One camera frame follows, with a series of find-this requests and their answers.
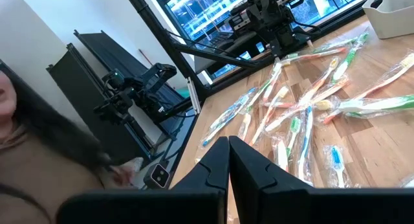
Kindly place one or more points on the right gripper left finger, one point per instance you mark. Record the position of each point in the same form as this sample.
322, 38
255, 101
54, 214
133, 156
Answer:
194, 204

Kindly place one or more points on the silver metal bracket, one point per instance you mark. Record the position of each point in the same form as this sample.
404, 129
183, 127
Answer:
194, 94

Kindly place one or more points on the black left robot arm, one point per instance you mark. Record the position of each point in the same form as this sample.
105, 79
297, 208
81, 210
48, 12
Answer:
268, 23

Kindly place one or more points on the small black camera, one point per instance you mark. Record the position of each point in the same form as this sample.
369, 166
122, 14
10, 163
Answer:
157, 176

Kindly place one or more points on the person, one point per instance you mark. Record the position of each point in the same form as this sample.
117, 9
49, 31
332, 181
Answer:
39, 172

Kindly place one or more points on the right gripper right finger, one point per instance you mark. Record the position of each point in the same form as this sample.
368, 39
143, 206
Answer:
291, 204

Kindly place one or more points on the black background robot arm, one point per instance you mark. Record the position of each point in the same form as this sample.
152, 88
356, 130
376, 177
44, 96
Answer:
139, 88

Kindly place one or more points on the black metal rack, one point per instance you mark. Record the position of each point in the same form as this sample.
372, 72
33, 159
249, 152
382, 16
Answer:
106, 52
74, 88

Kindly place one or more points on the person's hand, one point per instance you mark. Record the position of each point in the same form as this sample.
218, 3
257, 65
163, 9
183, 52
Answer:
121, 175

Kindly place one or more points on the green toothbrush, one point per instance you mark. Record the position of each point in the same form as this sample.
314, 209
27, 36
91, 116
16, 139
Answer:
258, 95
339, 42
348, 60
378, 105
293, 128

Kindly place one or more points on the white plastic bin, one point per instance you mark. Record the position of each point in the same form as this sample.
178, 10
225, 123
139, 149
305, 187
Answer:
391, 20

